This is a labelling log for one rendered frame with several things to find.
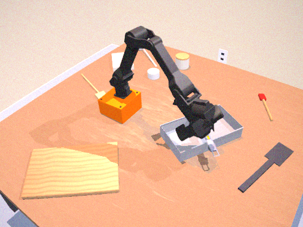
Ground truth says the white flat square block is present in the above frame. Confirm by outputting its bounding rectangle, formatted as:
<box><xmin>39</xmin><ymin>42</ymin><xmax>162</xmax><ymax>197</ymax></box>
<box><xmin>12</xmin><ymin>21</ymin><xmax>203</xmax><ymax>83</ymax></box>
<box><xmin>111</xmin><ymin>52</ymin><xmax>134</xmax><ymax>72</ymax></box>

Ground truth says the grey jar with yellow lid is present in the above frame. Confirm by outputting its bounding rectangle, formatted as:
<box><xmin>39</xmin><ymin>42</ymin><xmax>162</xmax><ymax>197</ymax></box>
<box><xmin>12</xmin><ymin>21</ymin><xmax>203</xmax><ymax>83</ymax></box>
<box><xmin>175</xmin><ymin>53</ymin><xmax>189</xmax><ymax>70</ymax></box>

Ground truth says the white short cylinder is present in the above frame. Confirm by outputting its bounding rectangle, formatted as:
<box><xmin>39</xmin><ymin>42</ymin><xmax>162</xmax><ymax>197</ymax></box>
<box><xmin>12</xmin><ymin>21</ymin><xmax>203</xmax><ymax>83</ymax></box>
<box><xmin>147</xmin><ymin>68</ymin><xmax>160</xmax><ymax>80</ymax></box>

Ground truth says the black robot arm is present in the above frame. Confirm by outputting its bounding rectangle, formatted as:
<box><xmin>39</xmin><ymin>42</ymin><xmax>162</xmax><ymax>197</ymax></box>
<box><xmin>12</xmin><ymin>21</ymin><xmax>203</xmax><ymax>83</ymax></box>
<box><xmin>109</xmin><ymin>26</ymin><xmax>215</xmax><ymax>139</ymax></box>

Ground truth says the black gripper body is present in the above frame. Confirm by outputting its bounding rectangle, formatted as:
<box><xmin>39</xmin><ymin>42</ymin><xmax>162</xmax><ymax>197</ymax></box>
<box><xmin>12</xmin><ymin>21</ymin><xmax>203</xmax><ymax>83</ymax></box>
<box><xmin>175</xmin><ymin>104</ymin><xmax>224</xmax><ymax>141</ymax></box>

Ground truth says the grey spatula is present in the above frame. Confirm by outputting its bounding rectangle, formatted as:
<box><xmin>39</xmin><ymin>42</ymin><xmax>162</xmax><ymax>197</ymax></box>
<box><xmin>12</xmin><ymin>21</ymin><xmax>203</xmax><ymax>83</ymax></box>
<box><xmin>238</xmin><ymin>142</ymin><xmax>294</xmax><ymax>193</ymax></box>

